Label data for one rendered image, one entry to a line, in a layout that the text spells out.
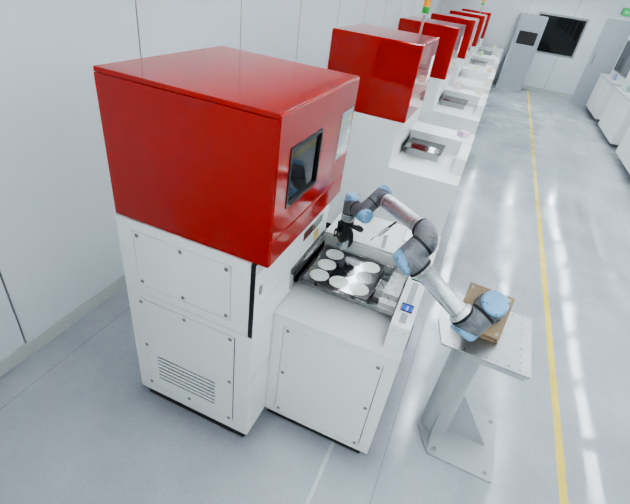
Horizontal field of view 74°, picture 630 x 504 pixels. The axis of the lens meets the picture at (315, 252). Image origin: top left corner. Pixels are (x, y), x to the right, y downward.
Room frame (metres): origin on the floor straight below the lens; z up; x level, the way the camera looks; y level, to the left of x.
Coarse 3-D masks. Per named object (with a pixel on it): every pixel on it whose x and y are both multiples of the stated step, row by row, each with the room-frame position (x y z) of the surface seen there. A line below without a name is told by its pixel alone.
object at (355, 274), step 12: (324, 252) 1.94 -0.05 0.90; (336, 264) 1.84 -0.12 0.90; (348, 264) 1.86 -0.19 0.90; (360, 264) 1.88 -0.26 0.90; (348, 276) 1.75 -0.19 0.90; (360, 276) 1.77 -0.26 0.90; (372, 276) 1.79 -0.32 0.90; (336, 288) 1.64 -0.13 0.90; (348, 288) 1.65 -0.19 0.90; (372, 288) 1.68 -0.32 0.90
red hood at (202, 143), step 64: (128, 64) 1.60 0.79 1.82; (192, 64) 1.76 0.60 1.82; (256, 64) 1.95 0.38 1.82; (128, 128) 1.47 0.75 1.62; (192, 128) 1.38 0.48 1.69; (256, 128) 1.31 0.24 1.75; (320, 128) 1.63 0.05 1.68; (128, 192) 1.48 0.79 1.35; (192, 192) 1.39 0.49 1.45; (256, 192) 1.30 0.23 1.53; (320, 192) 1.74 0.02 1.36; (256, 256) 1.30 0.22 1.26
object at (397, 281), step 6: (396, 276) 1.85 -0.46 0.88; (402, 276) 1.85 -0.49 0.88; (390, 282) 1.78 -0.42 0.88; (396, 282) 1.79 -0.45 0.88; (402, 282) 1.80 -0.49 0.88; (390, 288) 1.73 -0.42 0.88; (396, 288) 1.74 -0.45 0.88; (402, 288) 1.75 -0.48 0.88; (378, 306) 1.57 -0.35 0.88; (384, 312) 1.56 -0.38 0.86; (390, 312) 1.55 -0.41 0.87
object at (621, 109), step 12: (624, 84) 9.73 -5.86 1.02; (612, 96) 10.09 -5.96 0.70; (624, 96) 9.12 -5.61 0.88; (612, 108) 9.63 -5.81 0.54; (624, 108) 8.83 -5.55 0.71; (600, 120) 10.07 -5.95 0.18; (612, 120) 9.19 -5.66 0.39; (624, 120) 8.56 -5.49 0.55; (612, 132) 8.79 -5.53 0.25; (624, 132) 8.53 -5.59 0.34
